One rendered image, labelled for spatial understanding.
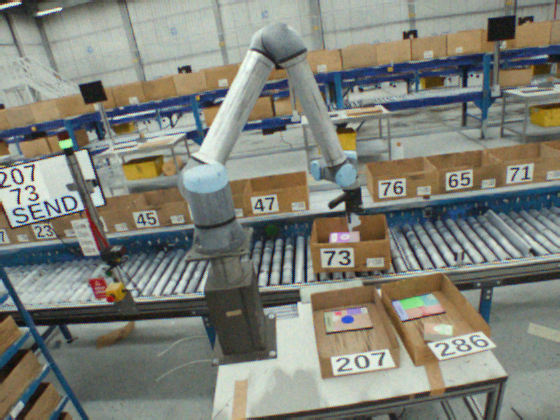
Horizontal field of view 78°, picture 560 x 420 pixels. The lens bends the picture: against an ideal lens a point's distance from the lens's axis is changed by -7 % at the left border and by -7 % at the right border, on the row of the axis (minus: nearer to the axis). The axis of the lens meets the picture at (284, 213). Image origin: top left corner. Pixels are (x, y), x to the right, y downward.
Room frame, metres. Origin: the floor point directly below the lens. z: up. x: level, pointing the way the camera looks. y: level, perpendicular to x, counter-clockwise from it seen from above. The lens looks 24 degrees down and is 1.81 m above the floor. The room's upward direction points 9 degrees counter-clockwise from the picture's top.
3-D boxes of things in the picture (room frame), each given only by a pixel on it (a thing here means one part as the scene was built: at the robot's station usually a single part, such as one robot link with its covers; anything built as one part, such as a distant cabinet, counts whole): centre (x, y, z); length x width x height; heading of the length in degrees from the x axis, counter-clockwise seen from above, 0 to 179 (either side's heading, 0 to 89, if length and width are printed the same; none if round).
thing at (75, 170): (1.63, 0.91, 1.11); 0.12 x 0.05 x 0.88; 83
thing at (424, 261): (1.72, -0.69, 0.72); 0.52 x 0.05 x 0.05; 173
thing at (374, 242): (1.71, -0.32, 0.83); 0.39 x 0.29 x 0.17; 77
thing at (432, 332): (1.02, -0.50, 0.78); 0.10 x 0.06 x 0.05; 63
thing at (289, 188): (2.26, 0.02, 0.96); 0.39 x 0.29 x 0.17; 83
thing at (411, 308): (1.20, -0.49, 0.76); 0.19 x 0.14 x 0.02; 92
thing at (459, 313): (1.10, -0.50, 0.80); 0.38 x 0.28 x 0.10; 2
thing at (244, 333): (1.20, 0.24, 0.91); 0.26 x 0.26 x 0.33; 89
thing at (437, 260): (1.71, -0.76, 0.72); 0.52 x 0.05 x 0.05; 173
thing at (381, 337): (1.11, -0.18, 0.80); 0.38 x 0.28 x 0.10; 177
